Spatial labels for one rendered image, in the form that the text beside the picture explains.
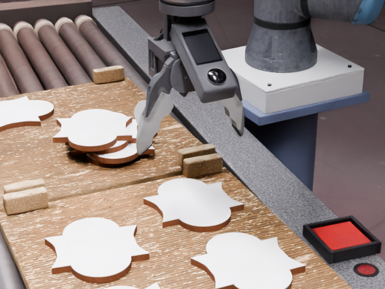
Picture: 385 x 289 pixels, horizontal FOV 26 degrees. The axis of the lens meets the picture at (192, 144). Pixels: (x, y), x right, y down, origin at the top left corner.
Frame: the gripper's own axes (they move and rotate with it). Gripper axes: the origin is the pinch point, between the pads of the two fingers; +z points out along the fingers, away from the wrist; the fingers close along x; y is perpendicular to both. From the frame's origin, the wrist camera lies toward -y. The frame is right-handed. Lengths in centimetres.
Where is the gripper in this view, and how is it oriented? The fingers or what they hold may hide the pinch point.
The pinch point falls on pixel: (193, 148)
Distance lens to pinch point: 112.1
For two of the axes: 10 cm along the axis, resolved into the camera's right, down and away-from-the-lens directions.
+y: -4.0, -3.9, 8.3
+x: -9.1, 1.7, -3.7
